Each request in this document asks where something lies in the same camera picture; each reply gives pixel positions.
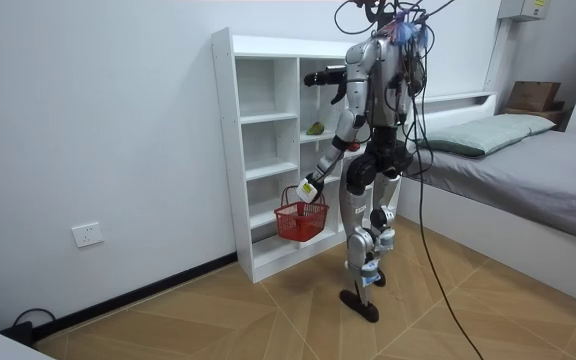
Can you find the brown cardboard box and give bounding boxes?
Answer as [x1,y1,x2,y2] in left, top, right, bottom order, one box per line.
[506,80,563,113]

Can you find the white shelf unit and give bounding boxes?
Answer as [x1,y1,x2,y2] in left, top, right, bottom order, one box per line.
[210,26,375,284]

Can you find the white wall socket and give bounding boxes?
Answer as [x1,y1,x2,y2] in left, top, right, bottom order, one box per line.
[70,221,106,249]

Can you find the robot legs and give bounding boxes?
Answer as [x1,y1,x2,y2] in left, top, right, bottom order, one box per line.
[338,140,415,324]

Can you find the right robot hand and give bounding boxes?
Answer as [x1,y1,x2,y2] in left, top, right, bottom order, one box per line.
[303,70,327,89]

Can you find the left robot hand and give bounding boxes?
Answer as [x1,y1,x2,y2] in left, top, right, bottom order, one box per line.
[295,173,326,205]

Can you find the white wall conduit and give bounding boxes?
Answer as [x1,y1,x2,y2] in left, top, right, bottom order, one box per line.
[483,17,513,94]

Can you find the grey wall electrical box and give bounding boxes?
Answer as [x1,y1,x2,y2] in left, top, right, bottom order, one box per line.
[497,0,553,23]

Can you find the grey-green pillow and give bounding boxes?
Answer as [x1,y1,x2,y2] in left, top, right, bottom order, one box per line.
[419,113,557,160]

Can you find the red plastic basket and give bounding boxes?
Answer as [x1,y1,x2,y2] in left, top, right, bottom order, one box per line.
[273,185,330,244]

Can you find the robot body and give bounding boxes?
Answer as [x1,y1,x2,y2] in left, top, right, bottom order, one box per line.
[345,10,428,157]

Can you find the cable bundle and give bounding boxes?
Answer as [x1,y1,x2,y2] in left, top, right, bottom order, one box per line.
[333,0,457,47]

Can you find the black power adapter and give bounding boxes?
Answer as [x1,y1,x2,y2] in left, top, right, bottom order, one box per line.
[0,307,58,347]

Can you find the grey bed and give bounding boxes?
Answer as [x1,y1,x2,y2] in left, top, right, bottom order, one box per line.
[396,91,576,315]

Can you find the black floor cable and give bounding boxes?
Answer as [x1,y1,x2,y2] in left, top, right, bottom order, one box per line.
[409,74,485,360]

